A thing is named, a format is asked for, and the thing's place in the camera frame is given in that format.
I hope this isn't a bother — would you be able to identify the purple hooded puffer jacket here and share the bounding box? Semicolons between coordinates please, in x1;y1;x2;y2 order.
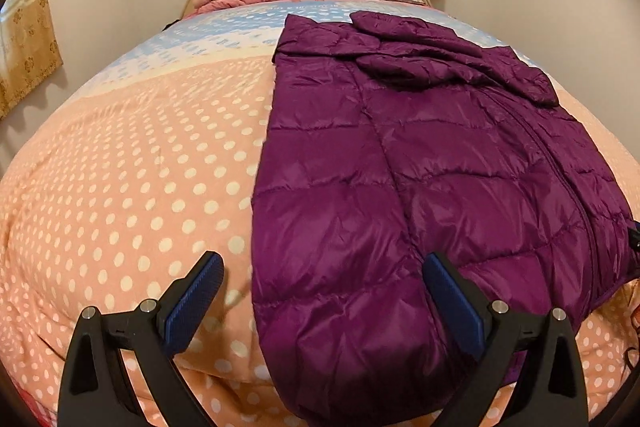
251;11;637;427

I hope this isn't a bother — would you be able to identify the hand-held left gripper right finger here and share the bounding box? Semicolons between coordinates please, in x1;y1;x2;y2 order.
424;253;591;427

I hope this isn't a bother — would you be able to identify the beige floral curtain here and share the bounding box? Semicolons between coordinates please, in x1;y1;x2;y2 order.
0;0;65;120

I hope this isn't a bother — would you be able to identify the polka dot quilt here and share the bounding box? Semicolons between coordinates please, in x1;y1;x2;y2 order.
0;0;640;427

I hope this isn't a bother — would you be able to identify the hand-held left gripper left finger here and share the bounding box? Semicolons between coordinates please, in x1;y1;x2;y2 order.
57;251;224;427

